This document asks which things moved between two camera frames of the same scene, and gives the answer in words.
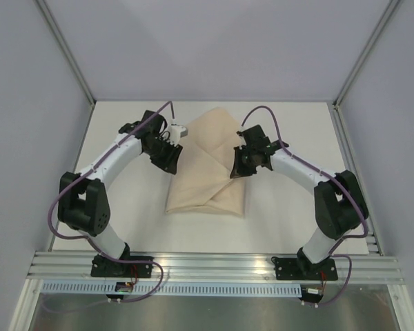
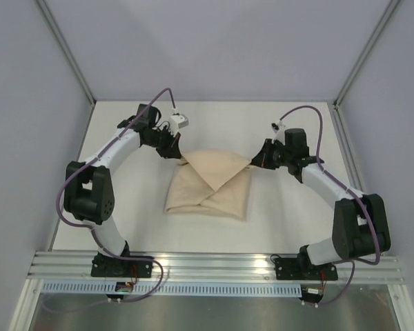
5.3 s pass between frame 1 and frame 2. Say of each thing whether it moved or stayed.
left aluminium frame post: stayed
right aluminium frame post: stayed
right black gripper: moved
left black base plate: stayed
